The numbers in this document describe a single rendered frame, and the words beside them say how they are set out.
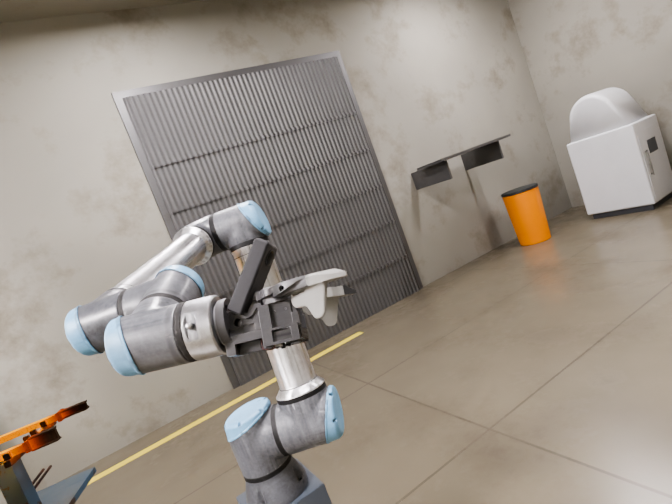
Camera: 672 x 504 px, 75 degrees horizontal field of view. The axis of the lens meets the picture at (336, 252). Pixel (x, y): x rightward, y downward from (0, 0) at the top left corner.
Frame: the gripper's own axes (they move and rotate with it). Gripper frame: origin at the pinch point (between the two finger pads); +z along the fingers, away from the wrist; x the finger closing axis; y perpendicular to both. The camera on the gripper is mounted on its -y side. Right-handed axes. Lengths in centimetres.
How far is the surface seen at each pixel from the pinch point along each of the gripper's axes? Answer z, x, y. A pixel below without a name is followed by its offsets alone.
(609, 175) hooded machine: 315, -462, -144
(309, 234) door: -47, -390, -138
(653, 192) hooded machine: 343, -445, -107
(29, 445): -115, -75, 13
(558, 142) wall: 335, -581, -250
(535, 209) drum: 224, -476, -128
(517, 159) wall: 257, -553, -228
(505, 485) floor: 38, -146, 71
